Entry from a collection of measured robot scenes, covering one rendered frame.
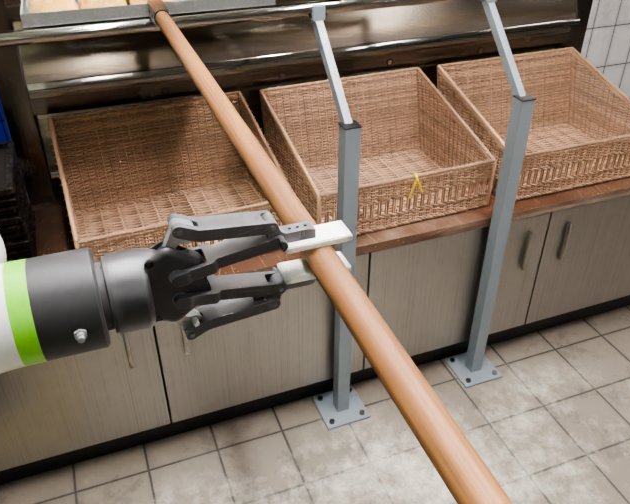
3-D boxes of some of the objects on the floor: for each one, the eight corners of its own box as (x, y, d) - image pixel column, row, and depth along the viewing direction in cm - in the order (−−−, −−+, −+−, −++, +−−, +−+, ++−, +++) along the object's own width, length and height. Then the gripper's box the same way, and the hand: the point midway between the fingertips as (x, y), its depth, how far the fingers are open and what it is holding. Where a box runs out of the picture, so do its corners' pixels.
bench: (-38, 374, 216) (-102, 227, 183) (561, 233, 287) (593, 109, 254) (-51, 518, 173) (-138, 358, 140) (659, 310, 244) (712, 171, 211)
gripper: (85, 199, 57) (334, 158, 64) (114, 335, 66) (330, 286, 73) (93, 244, 51) (366, 193, 59) (124, 386, 61) (357, 328, 68)
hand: (315, 252), depth 65 cm, fingers closed on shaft, 3 cm apart
